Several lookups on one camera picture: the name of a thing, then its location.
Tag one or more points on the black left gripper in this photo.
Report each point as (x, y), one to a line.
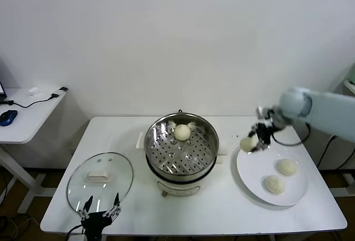
(97, 224)

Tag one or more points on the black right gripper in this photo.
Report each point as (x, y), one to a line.
(265, 133)

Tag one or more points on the white steamed baozi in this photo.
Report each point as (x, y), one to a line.
(246, 144)
(274, 184)
(286, 167)
(182, 132)

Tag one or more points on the light blue right robot arm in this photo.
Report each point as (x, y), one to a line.
(327, 105)

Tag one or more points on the perforated steel steamer basket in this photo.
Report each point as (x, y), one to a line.
(180, 158)

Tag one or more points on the white round plate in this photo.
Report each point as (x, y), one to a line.
(249, 174)

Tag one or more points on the cream electric cooking pot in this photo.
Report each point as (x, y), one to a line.
(180, 189)

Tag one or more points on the white stand base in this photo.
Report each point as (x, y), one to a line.
(349, 185)

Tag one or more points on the white shelf board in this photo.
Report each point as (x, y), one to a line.
(350, 87)

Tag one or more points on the white side table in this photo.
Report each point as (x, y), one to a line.
(33, 119)

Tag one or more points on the blue computer mouse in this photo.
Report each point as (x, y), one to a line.
(8, 117)

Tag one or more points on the small white crumpled object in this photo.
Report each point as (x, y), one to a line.
(34, 91)

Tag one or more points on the black laptop screen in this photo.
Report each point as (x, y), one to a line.
(2, 91)

